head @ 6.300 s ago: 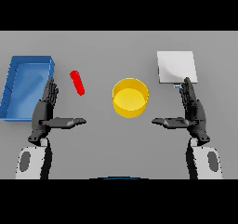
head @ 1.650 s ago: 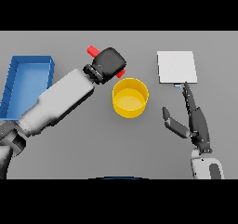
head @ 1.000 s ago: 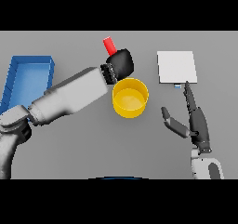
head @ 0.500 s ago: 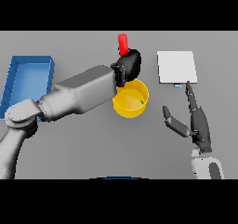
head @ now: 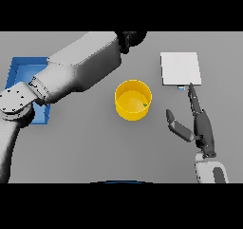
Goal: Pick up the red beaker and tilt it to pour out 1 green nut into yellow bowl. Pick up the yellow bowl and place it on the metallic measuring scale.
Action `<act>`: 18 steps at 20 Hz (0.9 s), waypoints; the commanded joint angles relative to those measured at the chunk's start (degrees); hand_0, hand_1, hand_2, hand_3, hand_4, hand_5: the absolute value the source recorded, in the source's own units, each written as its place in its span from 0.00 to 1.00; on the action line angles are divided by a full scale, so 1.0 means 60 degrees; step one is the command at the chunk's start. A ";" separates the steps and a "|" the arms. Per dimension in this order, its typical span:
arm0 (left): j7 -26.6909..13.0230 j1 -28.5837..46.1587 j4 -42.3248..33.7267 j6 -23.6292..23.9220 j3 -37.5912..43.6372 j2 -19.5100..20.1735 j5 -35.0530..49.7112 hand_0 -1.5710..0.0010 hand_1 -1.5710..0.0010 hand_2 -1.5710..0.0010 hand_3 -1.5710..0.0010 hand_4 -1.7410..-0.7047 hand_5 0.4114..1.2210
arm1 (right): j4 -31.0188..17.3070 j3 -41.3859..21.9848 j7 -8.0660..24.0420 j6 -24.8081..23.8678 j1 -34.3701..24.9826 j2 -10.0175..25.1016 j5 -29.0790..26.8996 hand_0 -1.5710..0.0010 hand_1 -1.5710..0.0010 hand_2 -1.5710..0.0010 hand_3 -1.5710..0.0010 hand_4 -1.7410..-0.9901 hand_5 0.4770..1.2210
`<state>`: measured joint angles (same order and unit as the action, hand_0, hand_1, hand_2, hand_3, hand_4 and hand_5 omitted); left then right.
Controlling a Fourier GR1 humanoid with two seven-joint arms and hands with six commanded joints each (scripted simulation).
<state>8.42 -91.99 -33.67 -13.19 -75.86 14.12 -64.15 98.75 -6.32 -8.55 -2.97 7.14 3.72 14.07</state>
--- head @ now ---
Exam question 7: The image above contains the blue tray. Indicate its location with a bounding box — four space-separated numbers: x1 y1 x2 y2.
4 56 51 125

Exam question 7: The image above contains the yellow bowl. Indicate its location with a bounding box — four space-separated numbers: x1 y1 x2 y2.
114 79 153 123

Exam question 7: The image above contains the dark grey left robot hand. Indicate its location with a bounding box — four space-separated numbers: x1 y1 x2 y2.
115 31 148 55

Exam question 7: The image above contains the pale square measuring scale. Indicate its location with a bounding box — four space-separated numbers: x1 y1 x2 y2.
159 51 202 91

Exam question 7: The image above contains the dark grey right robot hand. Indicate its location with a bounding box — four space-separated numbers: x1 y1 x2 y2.
165 83 217 160

